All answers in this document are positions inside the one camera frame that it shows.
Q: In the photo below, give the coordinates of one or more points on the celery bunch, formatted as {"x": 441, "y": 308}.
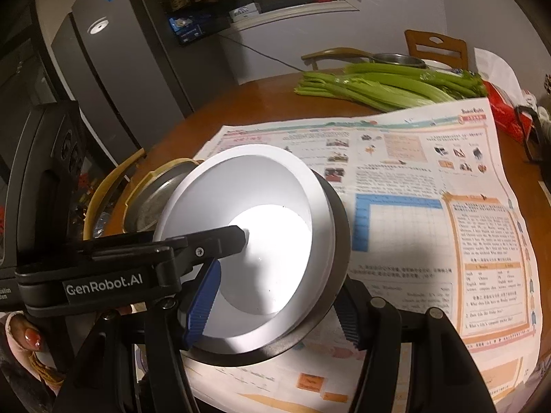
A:
{"x": 387, "y": 86}

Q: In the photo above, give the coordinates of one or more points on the person's left hand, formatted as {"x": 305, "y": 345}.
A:
{"x": 32, "y": 336}

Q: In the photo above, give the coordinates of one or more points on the grey metal plate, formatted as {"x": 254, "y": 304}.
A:
{"x": 157, "y": 198}

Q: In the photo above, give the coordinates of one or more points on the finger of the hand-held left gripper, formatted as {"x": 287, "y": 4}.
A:
{"x": 206, "y": 243}

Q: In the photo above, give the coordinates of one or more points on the wooden chair cutout back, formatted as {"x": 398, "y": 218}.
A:
{"x": 434, "y": 47}

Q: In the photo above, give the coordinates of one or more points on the red packet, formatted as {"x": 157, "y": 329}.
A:
{"x": 508, "y": 112}

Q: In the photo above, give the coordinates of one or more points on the small steel bowl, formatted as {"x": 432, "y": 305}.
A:
{"x": 398, "y": 59}

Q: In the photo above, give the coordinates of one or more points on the yellow plate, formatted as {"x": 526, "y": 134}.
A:
{"x": 146, "y": 175}

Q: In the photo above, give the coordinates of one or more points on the yellow wooden chair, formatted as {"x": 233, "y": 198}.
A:
{"x": 98, "y": 193}

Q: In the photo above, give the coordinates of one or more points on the blue box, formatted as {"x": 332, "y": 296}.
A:
{"x": 187, "y": 26}

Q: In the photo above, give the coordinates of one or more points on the white dish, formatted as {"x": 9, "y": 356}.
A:
{"x": 437, "y": 64}

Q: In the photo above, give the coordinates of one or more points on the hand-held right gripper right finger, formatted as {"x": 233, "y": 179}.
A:
{"x": 346, "y": 316}

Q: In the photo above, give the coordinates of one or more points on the large red white bowl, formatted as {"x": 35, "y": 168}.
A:
{"x": 322, "y": 223}

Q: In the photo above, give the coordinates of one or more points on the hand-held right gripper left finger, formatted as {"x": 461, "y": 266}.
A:
{"x": 202, "y": 305}

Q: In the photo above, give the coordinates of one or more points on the grey refrigerator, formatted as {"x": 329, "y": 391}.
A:
{"x": 120, "y": 51}

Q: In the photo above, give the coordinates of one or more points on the wooden chair curved back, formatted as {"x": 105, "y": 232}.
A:
{"x": 335, "y": 53}

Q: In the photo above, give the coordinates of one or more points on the printed newspaper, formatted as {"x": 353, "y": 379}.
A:
{"x": 409, "y": 223}

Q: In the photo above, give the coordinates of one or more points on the white box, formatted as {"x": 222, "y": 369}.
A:
{"x": 245, "y": 10}

